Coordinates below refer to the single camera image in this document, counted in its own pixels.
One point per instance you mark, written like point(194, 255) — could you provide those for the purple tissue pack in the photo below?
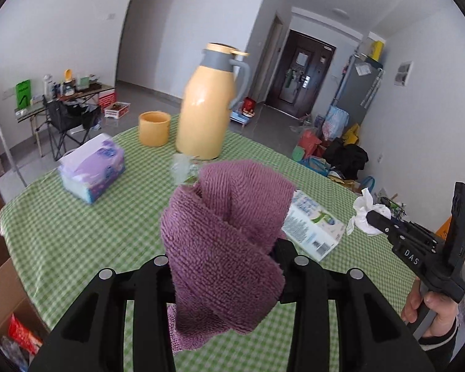
point(91, 166)

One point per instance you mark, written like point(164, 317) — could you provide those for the white wall panel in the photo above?
point(403, 73)

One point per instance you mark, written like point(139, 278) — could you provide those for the yellow thermos jug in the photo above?
point(205, 112)

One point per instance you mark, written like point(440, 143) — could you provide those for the yellow box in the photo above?
point(376, 49)

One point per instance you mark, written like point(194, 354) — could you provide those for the white green tissue pack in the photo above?
point(314, 228)

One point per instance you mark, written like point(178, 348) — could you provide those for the red snack packet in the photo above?
point(23, 335)

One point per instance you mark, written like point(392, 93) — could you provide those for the person's right hand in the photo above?
point(443, 316)

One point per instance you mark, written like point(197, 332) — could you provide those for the black folding chair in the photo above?
point(71, 120)

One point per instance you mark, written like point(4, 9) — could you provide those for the white tissue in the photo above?
point(362, 205)

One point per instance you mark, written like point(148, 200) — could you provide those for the person's right forearm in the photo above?
point(438, 352)

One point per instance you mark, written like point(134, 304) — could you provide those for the yellow cup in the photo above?
point(154, 130)

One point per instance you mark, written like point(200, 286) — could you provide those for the white red basket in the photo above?
point(117, 109)

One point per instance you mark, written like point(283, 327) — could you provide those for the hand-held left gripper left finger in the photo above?
point(151, 286)

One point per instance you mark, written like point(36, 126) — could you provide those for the ceiling light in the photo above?
point(341, 12)

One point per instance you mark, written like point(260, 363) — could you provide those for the dark brown door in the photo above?
point(314, 97)

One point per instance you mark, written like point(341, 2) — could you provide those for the small blue stool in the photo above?
point(242, 118)

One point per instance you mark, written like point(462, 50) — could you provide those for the green checked tablecloth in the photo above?
point(100, 232)

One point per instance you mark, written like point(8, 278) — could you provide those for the clear glass cup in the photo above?
point(180, 166)

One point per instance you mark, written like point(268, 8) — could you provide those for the green bag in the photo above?
point(23, 93)

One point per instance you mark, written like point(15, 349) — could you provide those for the grey refrigerator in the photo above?
point(352, 93)

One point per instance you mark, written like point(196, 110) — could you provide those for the purple towel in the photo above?
point(224, 232)

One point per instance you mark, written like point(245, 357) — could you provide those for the blue white plastic bag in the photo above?
point(336, 122)

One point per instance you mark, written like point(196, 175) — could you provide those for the yellow bag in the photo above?
point(352, 133)

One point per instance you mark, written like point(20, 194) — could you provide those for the black bag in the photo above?
point(347, 159)

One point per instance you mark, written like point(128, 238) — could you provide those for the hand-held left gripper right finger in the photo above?
point(294, 279)

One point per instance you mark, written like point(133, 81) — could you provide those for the folding table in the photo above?
point(81, 93)

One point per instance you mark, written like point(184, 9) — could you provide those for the red bag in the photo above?
point(310, 141)

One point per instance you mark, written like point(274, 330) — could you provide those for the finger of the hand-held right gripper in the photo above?
point(383, 223)

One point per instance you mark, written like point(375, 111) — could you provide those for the brown cardboard box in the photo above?
point(4, 290)

